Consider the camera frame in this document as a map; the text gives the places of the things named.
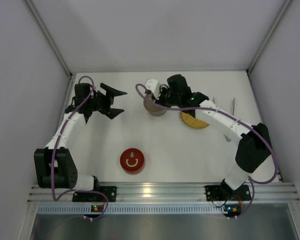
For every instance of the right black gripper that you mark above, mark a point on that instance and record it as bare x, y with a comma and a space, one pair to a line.
163, 97

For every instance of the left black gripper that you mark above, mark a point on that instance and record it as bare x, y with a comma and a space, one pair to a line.
107, 100

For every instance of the brown round lid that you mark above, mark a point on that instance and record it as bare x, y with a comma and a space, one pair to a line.
148, 102

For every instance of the red round lid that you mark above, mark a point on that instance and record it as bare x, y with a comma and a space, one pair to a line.
132, 157

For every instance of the metal tongs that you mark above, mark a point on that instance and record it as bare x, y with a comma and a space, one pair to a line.
233, 103

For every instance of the brown-banded metal tin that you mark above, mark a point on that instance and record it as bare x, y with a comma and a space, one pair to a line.
156, 112

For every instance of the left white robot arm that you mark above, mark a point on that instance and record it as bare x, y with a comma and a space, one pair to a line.
54, 164

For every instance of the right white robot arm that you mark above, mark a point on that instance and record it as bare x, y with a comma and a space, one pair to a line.
252, 141

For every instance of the round bamboo plate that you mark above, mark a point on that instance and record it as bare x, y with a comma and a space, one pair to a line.
192, 122

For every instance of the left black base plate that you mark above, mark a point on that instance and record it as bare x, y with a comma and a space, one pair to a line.
104, 193

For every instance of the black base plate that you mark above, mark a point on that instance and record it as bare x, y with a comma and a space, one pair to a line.
216, 192
104, 193

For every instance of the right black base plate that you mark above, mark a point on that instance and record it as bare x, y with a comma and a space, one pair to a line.
216, 192

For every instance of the aluminium mounting rail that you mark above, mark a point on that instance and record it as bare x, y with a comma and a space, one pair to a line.
195, 193

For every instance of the slotted cable duct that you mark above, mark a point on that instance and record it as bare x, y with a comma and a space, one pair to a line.
132, 209

